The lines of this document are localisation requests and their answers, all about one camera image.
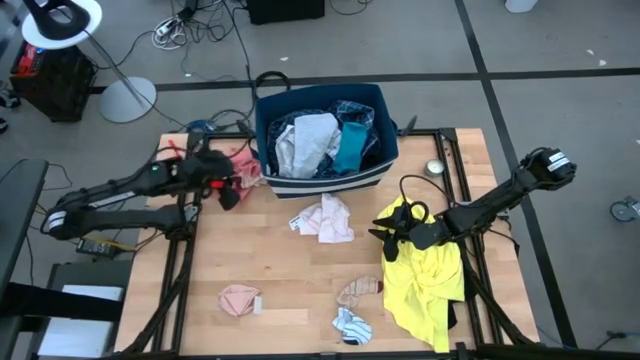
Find white container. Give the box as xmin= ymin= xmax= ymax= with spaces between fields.
xmin=504 ymin=0 xmax=540 ymax=15

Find coiled black cable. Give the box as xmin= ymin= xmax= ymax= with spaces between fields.
xmin=253 ymin=69 xmax=292 ymax=94

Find black crate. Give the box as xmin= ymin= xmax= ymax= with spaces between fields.
xmin=9 ymin=42 xmax=99 ymax=124

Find salmon pink cloth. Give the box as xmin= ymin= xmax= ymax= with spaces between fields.
xmin=218 ymin=283 xmax=257 ymax=318

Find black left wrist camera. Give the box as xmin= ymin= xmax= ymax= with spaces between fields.
xmin=219 ymin=185 xmax=242 ymax=211

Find white floor lamp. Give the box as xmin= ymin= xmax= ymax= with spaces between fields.
xmin=20 ymin=0 xmax=158 ymax=124

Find black aluminium frame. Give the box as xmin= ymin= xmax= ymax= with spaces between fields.
xmin=114 ymin=127 xmax=640 ymax=360

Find white striped sock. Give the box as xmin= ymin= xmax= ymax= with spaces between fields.
xmin=332 ymin=307 xmax=374 ymax=346

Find black desk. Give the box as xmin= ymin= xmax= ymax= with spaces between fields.
xmin=0 ymin=158 xmax=50 ymax=296

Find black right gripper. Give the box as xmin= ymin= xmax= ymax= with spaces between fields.
xmin=368 ymin=202 xmax=431 ymax=249

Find red box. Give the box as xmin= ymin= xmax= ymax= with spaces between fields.
xmin=14 ymin=42 xmax=47 ymax=77

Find beige striped sock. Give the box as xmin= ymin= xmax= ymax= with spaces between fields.
xmin=336 ymin=275 xmax=385 ymax=309

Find black flat bar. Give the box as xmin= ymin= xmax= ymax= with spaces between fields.
xmin=0 ymin=282 xmax=125 ymax=324

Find blue plaid shirt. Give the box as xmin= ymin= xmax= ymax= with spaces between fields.
xmin=266 ymin=99 xmax=377 ymax=180

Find teal garment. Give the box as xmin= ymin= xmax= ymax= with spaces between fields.
xmin=332 ymin=121 xmax=369 ymax=175

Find white power strip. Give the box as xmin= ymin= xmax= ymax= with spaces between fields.
xmin=151 ymin=14 xmax=189 ymax=51

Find white garment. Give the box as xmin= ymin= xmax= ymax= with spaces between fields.
xmin=274 ymin=124 xmax=301 ymax=177

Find black power adapter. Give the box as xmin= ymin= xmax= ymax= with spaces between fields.
xmin=75 ymin=236 xmax=121 ymax=260

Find grey caster wheel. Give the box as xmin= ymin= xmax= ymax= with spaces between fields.
xmin=609 ymin=195 xmax=640 ymax=224

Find coral pink garment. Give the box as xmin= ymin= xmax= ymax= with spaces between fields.
xmin=227 ymin=149 xmax=267 ymax=202

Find yellow shirt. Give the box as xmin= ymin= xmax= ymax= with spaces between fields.
xmin=375 ymin=195 xmax=466 ymax=354

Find navy white striped fabric bin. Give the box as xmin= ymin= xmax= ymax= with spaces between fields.
xmin=254 ymin=83 xmax=401 ymax=201

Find silver tape roll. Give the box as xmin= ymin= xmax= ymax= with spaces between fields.
xmin=423 ymin=158 xmax=446 ymax=179

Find light pink shirt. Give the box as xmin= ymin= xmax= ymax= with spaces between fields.
xmin=298 ymin=193 xmax=355 ymax=245

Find black box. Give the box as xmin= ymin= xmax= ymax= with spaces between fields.
xmin=246 ymin=0 xmax=326 ymax=26

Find grey garment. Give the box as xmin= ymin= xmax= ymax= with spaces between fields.
xmin=291 ymin=113 xmax=341 ymax=180

